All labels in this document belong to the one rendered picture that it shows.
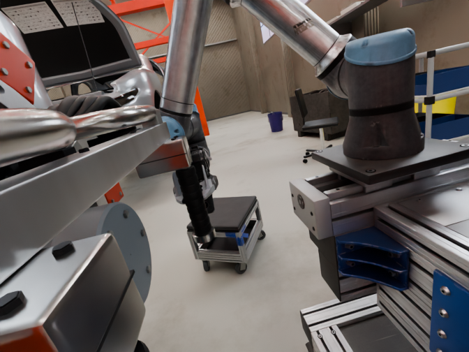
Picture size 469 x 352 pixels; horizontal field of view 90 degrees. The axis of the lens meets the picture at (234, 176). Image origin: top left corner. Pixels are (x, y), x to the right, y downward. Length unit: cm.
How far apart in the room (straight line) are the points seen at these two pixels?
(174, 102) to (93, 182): 39
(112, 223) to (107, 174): 10
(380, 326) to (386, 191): 56
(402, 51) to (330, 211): 31
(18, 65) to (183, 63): 27
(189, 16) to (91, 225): 42
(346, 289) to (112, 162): 56
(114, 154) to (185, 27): 38
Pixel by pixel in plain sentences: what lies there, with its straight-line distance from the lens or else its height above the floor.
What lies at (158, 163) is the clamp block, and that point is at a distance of 41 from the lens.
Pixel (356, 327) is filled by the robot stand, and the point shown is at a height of 21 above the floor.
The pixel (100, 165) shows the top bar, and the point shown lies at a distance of 19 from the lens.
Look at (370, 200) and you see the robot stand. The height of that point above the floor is 74.
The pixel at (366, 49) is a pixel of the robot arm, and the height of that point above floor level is 102.
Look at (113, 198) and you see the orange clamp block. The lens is 63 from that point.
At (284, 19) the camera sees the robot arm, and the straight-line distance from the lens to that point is 66.
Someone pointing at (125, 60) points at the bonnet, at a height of 177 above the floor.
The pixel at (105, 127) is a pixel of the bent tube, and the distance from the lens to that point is 31.
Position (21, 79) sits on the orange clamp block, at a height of 109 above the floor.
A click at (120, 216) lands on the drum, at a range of 31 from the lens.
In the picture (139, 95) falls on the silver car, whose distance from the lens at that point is 296.
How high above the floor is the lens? 99
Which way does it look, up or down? 18 degrees down
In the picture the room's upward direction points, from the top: 13 degrees counter-clockwise
